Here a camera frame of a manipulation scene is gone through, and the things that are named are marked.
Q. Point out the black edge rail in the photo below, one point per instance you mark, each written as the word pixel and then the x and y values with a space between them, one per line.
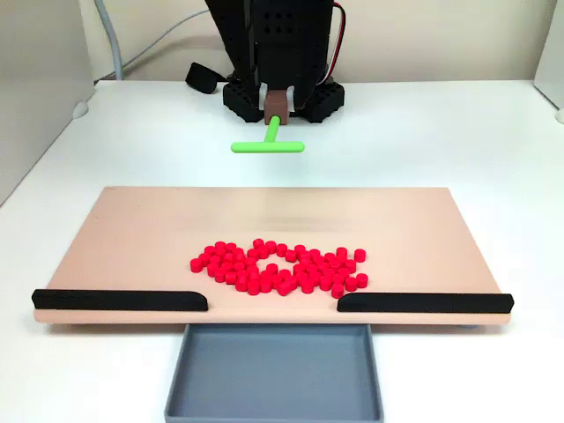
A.
pixel 114 300
pixel 423 303

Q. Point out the red cylindrical granule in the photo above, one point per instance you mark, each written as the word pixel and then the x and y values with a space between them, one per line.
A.
pixel 362 280
pixel 286 287
pixel 196 264
pixel 272 268
pixel 351 284
pixel 220 245
pixel 258 243
pixel 360 255
pixel 282 250
pixel 270 246
pixel 337 290
pixel 253 287

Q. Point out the green T-shaped pusher tool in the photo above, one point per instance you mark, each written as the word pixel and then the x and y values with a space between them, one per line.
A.
pixel 268 146

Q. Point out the small white panel foot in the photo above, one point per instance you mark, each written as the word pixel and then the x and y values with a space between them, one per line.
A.
pixel 80 110
pixel 560 116

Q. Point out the white side panel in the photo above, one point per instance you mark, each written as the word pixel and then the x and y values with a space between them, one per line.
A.
pixel 551 44

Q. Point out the grey plastic tray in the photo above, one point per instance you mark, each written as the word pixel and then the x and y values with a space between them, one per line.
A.
pixel 273 374

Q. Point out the peach flat board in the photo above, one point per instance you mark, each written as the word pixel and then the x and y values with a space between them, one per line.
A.
pixel 132 247

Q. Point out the grey side panel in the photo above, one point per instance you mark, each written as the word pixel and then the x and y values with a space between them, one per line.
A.
pixel 39 88

